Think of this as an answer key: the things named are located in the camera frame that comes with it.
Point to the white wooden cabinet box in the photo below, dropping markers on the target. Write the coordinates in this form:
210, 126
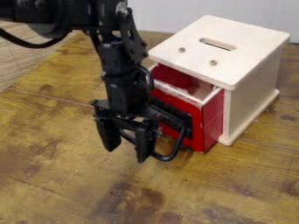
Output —
236, 57

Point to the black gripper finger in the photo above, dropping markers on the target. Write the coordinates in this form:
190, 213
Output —
144, 143
108, 133

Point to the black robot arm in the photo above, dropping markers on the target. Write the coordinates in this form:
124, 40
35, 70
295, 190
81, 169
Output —
106, 20

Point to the red drawer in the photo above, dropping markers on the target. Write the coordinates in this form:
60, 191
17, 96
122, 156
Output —
196, 98

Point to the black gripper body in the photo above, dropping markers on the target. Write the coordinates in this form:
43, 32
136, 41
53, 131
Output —
127, 95

